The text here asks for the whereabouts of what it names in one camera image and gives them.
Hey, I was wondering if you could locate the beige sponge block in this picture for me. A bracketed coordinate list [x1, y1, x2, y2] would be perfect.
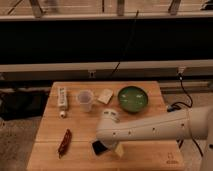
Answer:
[98, 89, 113, 104]

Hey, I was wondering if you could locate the red chili pepper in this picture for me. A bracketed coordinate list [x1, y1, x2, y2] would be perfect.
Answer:
[58, 129, 72, 157]

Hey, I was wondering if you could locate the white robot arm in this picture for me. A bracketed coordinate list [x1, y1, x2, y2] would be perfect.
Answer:
[96, 106, 213, 171]

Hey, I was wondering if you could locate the green ceramic bowl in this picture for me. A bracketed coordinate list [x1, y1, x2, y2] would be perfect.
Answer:
[117, 86, 148, 113]

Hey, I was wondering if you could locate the black hanging cable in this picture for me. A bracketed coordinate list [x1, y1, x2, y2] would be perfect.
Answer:
[110, 9, 140, 77]

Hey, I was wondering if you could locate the white toothpaste tube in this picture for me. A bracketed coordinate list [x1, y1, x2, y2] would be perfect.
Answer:
[57, 87, 68, 118]

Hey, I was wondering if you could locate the translucent plastic cup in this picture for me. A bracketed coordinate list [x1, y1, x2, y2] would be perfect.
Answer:
[76, 90, 94, 112]

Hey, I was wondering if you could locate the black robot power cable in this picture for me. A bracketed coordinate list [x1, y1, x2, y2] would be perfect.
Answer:
[165, 73, 205, 158]

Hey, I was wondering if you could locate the black rectangular eraser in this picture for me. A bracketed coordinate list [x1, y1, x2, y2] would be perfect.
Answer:
[92, 140, 108, 155]

